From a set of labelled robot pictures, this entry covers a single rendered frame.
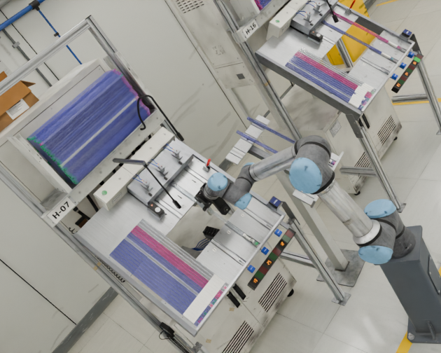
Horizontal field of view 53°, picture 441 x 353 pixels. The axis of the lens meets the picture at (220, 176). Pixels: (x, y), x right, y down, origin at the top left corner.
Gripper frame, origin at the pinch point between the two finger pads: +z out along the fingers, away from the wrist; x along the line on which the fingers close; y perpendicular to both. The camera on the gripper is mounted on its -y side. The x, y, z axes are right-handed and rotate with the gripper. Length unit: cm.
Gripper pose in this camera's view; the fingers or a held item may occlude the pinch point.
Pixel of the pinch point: (207, 208)
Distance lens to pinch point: 211.7
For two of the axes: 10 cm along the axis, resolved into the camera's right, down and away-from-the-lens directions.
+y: -7.7, -6.3, 0.7
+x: -6.0, 6.9, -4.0
